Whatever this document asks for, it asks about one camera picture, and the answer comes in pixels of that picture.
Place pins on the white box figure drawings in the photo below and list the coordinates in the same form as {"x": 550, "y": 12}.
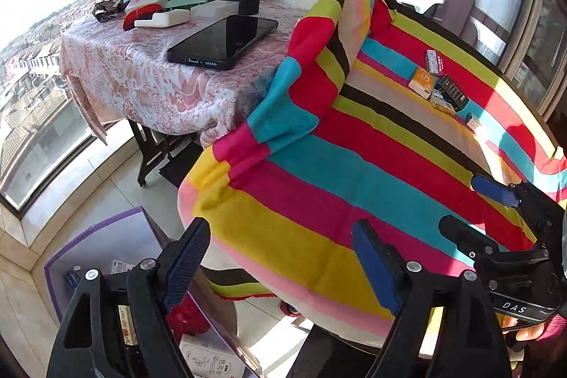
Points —
{"x": 212, "y": 358}

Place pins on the black table legs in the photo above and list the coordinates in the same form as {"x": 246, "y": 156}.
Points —
{"x": 153, "y": 152}

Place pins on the red cloth item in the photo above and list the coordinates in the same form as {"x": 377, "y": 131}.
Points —
{"x": 139, "y": 15}

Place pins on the white power bank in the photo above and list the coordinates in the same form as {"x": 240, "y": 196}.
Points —
{"x": 161, "y": 18}

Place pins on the black packet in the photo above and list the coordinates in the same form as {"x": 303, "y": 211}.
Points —
{"x": 454, "y": 92}

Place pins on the side table with floral cloth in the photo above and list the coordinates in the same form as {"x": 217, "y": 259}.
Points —
{"x": 146, "y": 85}

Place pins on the white red patterned box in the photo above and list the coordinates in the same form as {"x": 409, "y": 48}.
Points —
{"x": 435, "y": 61}

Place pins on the purple storage box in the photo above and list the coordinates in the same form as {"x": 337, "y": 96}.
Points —
{"x": 110, "y": 236}

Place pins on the black smartphone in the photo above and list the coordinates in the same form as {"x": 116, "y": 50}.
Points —
{"x": 221, "y": 41}

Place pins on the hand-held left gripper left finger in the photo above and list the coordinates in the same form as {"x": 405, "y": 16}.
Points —
{"x": 186, "y": 263}

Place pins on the person's right forearm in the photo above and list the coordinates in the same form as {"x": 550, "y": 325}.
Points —
{"x": 553, "y": 342}

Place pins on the mauve chair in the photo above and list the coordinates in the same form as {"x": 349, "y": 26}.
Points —
{"x": 458, "y": 10}

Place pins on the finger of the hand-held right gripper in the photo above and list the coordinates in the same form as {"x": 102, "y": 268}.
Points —
{"x": 496, "y": 192}
{"x": 469, "y": 238}

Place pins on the striped colourful blanket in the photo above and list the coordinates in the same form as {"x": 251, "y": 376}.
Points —
{"x": 354, "y": 165}

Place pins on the small white red box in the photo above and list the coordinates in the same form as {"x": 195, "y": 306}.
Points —
{"x": 474, "y": 122}

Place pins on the orange medicine box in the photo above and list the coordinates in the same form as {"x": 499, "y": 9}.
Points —
{"x": 421, "y": 81}

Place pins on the person's right hand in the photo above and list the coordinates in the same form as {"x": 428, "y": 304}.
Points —
{"x": 529, "y": 330}

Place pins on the flat white box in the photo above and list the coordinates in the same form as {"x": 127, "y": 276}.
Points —
{"x": 215, "y": 8}

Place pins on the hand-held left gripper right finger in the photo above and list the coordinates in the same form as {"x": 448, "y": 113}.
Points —
{"x": 376, "y": 267}

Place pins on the red knit cloth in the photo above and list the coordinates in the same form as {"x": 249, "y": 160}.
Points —
{"x": 186, "y": 318}

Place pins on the dark crumpled wrapper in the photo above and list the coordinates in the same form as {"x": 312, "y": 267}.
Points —
{"x": 108, "y": 9}

